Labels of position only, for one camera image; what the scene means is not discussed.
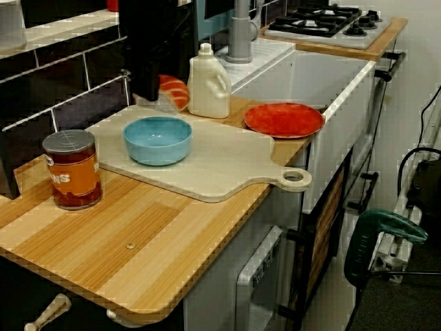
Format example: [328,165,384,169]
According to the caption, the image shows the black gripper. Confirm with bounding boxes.
[120,23,196,103]

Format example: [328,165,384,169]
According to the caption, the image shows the salmon sushi toy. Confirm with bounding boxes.
[134,74,191,114]

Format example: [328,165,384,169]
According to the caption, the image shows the light blue bowl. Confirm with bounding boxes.
[123,116,193,167]

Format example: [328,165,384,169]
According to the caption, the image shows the orange beans can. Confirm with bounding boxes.
[41,129,103,211]

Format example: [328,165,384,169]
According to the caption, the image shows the white detergent bottle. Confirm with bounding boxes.
[185,42,232,119]

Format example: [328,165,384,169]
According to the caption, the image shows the grey toy faucet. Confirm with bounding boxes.
[225,0,259,64]

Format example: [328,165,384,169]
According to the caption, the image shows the pale wooden cutting board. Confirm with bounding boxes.
[84,103,313,203]

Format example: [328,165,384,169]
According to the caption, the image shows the red round plate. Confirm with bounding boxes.
[244,102,326,140]

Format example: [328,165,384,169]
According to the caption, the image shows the plain white container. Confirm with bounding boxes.
[0,0,28,49]

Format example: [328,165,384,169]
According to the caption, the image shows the toy gas stove top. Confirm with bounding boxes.
[263,3,393,49]

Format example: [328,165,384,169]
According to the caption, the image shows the white toy sink unit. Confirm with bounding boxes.
[215,36,377,214]

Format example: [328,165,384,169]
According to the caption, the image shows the wood patterned oven door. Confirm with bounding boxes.
[278,146,380,323]

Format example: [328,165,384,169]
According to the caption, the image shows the white dishwasher door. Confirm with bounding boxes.
[236,225,284,331]

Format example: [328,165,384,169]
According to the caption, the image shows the white drawer knob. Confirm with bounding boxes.
[105,308,139,327]

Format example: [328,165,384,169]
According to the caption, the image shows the green handheld tool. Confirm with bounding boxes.
[343,208,429,287]

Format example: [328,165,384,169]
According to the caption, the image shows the black box device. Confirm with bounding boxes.
[406,160,441,239]

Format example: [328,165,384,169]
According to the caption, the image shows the grey rail black brackets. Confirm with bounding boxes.
[353,50,407,170]

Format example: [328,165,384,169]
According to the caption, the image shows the thick black cable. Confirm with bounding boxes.
[397,147,441,199]

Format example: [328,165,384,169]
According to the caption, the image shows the wooden drawer handle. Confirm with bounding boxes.
[23,293,72,331]

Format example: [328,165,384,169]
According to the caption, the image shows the thin black cable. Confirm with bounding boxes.
[418,92,441,152]

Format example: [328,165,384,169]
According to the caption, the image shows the aluminium extrusion frame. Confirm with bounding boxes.
[370,206,423,283]

